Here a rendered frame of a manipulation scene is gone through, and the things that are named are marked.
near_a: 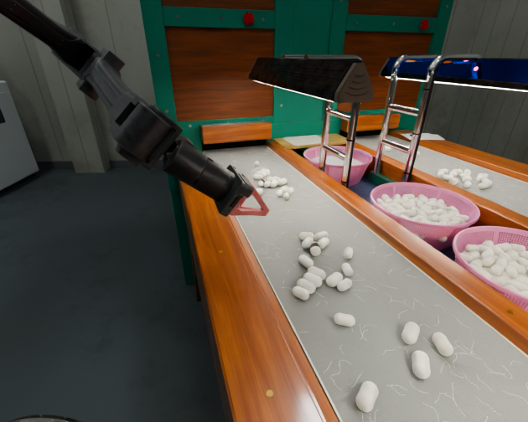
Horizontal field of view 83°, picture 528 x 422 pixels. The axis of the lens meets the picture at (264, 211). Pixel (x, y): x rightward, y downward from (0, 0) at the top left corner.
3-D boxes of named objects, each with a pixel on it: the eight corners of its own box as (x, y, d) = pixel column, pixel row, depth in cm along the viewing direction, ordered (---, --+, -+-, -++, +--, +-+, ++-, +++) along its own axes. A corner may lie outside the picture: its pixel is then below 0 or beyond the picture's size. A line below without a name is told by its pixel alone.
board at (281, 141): (285, 150, 125) (285, 146, 125) (272, 141, 138) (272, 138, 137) (353, 143, 134) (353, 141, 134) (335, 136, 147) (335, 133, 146)
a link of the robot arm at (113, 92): (70, 79, 68) (100, 41, 68) (94, 95, 73) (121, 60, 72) (108, 156, 41) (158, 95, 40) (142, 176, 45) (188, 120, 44)
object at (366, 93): (337, 103, 56) (342, 60, 52) (247, 79, 108) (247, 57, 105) (374, 101, 58) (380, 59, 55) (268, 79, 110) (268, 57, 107)
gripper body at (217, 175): (237, 168, 57) (204, 146, 53) (251, 187, 48) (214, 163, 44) (218, 195, 58) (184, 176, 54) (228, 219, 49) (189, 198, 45)
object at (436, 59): (402, 201, 102) (438, 54, 81) (367, 180, 119) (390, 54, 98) (446, 194, 107) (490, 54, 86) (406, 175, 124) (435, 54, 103)
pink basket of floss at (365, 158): (359, 195, 106) (364, 170, 102) (291, 182, 118) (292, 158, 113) (375, 172, 127) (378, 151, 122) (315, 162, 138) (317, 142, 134)
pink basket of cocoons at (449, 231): (442, 273, 69) (454, 239, 64) (346, 227, 87) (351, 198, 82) (483, 234, 84) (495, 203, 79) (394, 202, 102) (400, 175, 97)
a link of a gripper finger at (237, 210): (270, 189, 60) (233, 165, 56) (282, 203, 54) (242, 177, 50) (250, 215, 61) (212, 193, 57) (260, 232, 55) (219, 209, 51)
